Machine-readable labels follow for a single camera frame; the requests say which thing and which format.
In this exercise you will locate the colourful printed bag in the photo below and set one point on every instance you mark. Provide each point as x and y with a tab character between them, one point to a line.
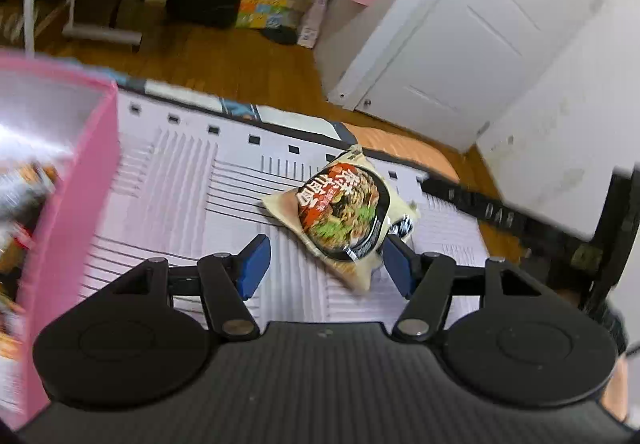
262	3

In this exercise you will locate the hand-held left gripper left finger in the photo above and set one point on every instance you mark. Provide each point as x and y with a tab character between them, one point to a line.
252	269

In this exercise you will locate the dark flat item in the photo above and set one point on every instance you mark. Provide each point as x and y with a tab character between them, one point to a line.
282	34

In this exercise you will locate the cream noodle packet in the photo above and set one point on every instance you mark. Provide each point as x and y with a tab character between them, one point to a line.
340	211

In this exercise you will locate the person's right forearm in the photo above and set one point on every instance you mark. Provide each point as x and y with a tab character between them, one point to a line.
624	389

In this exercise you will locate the white door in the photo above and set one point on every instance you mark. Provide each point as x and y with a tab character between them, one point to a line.
450	48

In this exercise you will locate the orange print snack packet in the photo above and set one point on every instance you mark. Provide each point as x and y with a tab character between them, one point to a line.
7	339
25	186

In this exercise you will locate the pink cardboard box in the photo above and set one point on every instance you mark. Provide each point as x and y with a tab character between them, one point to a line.
75	204

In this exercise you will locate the white paper bag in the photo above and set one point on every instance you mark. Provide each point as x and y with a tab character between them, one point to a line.
312	23

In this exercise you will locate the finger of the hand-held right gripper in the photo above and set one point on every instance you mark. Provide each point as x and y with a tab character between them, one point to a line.
480	209

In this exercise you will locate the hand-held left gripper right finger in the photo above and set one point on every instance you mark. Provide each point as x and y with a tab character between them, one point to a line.
399	269

